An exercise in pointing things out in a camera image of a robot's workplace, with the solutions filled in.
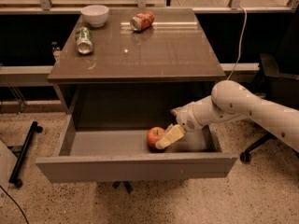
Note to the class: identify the grey cabinet with counter top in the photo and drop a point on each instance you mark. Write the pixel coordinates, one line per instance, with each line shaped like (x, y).
(173, 49)

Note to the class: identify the black wheeled stand leg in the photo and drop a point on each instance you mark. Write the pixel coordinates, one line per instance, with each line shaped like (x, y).
(14, 177)

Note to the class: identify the green soda can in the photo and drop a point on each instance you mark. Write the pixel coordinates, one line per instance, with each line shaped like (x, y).
(84, 40)

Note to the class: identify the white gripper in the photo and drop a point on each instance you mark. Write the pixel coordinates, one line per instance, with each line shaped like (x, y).
(186, 118)

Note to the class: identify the red apple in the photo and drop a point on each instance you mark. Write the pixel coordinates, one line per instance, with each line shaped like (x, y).
(153, 135)

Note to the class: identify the open grey top drawer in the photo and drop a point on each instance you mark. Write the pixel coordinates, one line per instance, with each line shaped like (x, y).
(105, 137)

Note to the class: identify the black office chair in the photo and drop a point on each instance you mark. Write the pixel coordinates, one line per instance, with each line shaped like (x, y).
(278, 114)

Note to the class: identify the white bowl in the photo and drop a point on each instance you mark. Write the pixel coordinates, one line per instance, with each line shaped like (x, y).
(95, 15)

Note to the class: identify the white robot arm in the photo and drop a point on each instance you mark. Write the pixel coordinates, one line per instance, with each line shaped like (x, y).
(230, 100)

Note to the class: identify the orange soda can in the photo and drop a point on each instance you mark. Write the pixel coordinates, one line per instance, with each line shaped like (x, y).
(142, 21)

